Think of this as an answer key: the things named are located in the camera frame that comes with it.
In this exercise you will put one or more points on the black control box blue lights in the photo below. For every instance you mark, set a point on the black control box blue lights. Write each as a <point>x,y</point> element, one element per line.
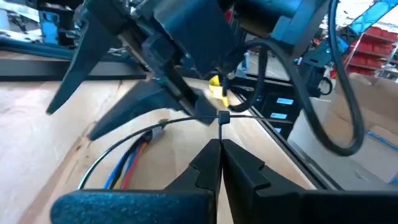
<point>280,108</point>

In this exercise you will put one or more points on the yellow tag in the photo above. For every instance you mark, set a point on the yellow tag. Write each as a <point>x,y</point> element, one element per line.
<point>217,90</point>

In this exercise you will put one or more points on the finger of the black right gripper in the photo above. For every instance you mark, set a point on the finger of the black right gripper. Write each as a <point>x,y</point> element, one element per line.
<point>143,99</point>
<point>87,53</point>

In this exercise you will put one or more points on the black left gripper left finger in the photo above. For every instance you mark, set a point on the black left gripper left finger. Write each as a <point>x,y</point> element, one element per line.
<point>199,180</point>

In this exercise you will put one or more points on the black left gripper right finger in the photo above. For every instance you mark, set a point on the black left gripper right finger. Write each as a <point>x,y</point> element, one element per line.
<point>248,186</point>

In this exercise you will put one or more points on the red bin shelf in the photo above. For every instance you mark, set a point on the red bin shelf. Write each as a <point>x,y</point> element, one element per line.
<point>373,46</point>

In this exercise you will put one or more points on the brown cardboard box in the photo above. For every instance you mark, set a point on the brown cardboard box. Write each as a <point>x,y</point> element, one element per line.
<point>373,102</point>

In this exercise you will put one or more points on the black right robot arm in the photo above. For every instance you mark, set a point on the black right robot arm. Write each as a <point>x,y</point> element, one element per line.
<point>298,25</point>

